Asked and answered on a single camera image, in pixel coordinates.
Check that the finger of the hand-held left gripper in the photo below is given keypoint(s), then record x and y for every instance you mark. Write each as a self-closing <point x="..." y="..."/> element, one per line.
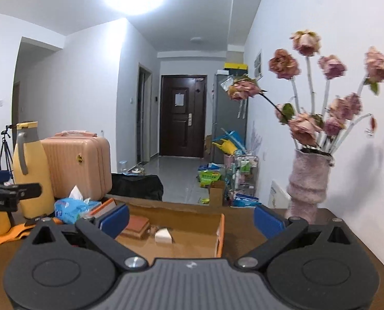
<point x="23" y="190"/>

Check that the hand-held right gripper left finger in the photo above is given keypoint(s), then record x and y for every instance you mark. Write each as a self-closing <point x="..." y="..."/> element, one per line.
<point x="114" y="221"/>

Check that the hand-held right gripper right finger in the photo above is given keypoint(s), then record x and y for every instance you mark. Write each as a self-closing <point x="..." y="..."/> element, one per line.
<point x="269" y="221"/>

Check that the orange cardboard box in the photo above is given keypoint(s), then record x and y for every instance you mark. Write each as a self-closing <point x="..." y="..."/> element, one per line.
<point x="185" y="245"/>

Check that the yellow insulated bottle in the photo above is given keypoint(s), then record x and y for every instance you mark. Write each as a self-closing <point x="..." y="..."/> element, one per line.
<point x="33" y="174"/>

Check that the brown pad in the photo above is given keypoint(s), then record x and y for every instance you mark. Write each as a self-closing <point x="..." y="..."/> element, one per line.
<point x="135" y="226"/>

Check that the white flat carton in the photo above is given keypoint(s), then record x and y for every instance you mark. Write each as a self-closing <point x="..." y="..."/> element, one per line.
<point x="278" y="195"/>

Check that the black bag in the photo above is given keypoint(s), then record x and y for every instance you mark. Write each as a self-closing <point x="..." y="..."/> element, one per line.
<point x="137" y="185"/>

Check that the black tripod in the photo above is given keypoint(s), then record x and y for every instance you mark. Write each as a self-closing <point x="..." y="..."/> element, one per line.
<point x="7" y="148"/>

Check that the blue tissue pack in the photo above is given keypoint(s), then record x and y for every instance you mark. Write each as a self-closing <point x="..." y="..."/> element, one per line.
<point x="69" y="210"/>

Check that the white sponge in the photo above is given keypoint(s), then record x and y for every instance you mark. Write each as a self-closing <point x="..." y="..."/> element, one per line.
<point x="163" y="236"/>

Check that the small brown cardboard box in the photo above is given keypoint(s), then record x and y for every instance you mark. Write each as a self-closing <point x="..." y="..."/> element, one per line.
<point x="217" y="192"/>

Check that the pink hard suitcase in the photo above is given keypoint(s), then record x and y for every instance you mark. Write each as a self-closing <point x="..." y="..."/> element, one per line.
<point x="78" y="164"/>

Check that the green packet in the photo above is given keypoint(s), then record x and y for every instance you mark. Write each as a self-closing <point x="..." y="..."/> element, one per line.
<point x="209" y="178"/>

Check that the yellow watering can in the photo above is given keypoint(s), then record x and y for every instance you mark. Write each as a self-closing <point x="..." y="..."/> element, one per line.
<point x="225" y="145"/>

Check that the blue plastic item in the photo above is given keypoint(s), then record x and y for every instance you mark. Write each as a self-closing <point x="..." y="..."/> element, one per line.
<point x="235" y="137"/>

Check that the dried pink rose bouquet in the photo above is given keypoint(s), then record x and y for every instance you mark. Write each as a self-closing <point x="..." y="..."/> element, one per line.
<point x="303" y="126"/>

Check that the dark brown entrance door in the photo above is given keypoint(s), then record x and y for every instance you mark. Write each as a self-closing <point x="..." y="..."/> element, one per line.
<point x="182" y="129"/>

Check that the grey refrigerator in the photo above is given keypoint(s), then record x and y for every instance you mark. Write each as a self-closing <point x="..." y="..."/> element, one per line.
<point x="227" y="113"/>

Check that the yellow and black box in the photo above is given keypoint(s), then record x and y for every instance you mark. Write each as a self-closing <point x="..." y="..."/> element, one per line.
<point x="236" y="66"/>

